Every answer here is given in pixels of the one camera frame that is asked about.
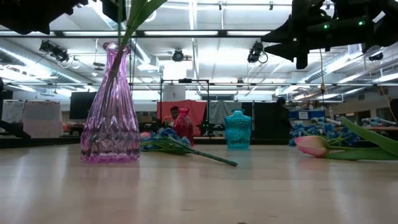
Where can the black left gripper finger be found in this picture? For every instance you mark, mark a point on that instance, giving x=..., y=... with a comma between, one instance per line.
x=115, y=9

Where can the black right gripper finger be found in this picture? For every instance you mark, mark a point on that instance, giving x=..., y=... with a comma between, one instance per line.
x=284, y=34
x=286, y=51

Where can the blue artificial flower bunch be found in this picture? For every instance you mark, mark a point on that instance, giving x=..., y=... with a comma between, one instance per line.
x=174, y=146
x=329, y=128

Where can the teal glass vase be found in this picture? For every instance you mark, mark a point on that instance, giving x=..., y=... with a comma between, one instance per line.
x=238, y=130

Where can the purple glass vase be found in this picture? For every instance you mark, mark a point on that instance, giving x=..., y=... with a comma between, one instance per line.
x=110, y=124

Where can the red glass vase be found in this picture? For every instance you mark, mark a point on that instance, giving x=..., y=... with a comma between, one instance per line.
x=184, y=127

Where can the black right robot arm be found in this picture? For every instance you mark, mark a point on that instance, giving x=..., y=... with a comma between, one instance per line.
x=348, y=34

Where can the blue storage bin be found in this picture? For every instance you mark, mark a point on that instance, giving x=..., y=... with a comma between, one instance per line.
x=311, y=114

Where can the black partition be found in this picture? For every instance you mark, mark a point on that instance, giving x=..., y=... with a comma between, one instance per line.
x=270, y=121

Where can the round black ceiling fixture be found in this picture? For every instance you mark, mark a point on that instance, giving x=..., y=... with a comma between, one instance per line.
x=178, y=55

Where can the grey cloth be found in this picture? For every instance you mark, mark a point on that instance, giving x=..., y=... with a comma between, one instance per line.
x=222, y=110

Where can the black monitor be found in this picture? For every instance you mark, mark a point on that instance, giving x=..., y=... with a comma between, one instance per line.
x=81, y=105

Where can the white board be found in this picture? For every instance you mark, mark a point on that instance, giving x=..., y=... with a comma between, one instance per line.
x=43, y=119

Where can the red cloth partition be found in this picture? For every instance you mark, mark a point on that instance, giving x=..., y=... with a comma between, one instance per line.
x=189, y=109

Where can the person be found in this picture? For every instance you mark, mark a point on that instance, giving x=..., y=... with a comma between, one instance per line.
x=174, y=112

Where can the black overhead camera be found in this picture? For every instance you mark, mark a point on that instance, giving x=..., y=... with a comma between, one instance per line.
x=255, y=52

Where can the black rectangular stand frame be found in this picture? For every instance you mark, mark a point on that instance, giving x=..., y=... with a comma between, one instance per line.
x=185, y=81

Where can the black bracket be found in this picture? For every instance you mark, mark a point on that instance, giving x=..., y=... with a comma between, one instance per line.
x=14, y=129

